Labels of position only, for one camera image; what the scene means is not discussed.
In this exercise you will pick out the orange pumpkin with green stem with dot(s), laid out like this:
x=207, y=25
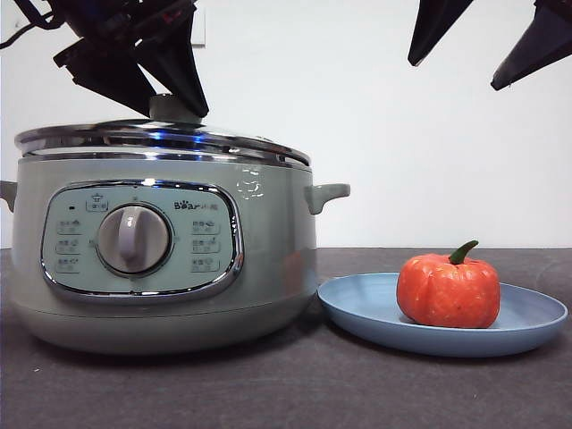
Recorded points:
x=447, y=290

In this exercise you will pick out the white wall socket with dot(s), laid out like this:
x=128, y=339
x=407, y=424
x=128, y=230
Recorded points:
x=200, y=29

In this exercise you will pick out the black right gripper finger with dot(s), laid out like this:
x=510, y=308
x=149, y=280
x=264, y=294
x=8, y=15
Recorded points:
x=545, y=44
x=435, y=27

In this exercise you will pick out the glass lid with green knob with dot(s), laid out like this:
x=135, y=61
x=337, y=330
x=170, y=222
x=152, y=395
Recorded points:
x=134, y=134

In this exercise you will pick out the pale green electric steamer pot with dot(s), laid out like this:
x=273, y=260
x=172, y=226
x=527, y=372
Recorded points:
x=268, y=268

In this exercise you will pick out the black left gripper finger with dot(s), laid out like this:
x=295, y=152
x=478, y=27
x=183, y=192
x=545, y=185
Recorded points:
x=181, y=62
x=107, y=71

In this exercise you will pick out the blue round plate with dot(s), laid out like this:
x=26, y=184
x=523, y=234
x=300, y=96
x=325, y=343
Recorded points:
x=357, y=306

